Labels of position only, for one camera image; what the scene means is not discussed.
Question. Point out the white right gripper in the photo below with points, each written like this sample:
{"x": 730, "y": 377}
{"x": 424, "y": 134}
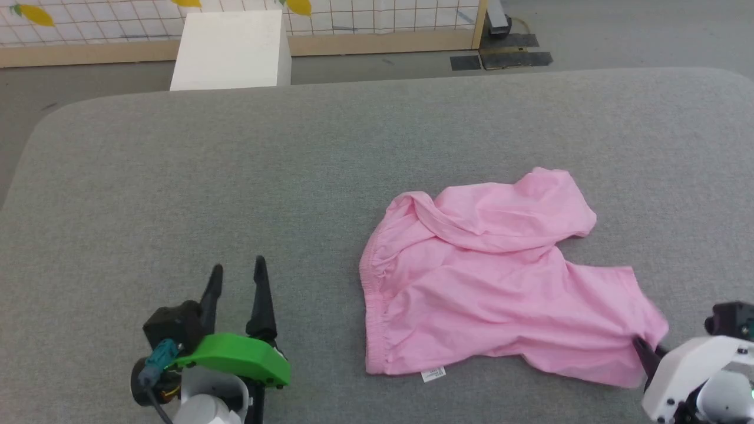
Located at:
{"x": 689, "y": 371}

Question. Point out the grey metal stand base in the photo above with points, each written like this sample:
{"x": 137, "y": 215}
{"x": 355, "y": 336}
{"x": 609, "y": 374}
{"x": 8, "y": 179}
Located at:
{"x": 498, "y": 20}

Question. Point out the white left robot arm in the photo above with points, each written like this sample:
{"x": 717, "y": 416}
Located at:
{"x": 212, "y": 400}

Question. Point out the wooden framed grid fence panel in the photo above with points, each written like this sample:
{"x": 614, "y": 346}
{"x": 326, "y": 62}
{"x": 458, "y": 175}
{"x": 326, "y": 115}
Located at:
{"x": 365, "y": 26}

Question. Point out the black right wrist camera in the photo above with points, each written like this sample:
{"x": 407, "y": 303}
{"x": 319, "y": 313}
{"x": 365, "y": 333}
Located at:
{"x": 733, "y": 321}

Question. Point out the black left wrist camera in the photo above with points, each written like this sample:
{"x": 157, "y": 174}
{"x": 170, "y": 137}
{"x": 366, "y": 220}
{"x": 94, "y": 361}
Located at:
{"x": 174, "y": 328}

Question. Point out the pink shorts garment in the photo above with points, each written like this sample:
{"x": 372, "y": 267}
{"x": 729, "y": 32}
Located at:
{"x": 489, "y": 282}

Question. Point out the white box pedestal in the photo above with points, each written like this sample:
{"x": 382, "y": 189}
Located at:
{"x": 230, "y": 50}

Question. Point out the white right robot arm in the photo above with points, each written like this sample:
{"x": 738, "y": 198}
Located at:
{"x": 724, "y": 397}

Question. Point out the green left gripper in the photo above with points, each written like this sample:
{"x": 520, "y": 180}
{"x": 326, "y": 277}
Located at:
{"x": 235, "y": 355}

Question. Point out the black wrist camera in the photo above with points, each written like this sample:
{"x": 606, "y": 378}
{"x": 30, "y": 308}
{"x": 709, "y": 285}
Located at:
{"x": 733, "y": 321}
{"x": 174, "y": 328}

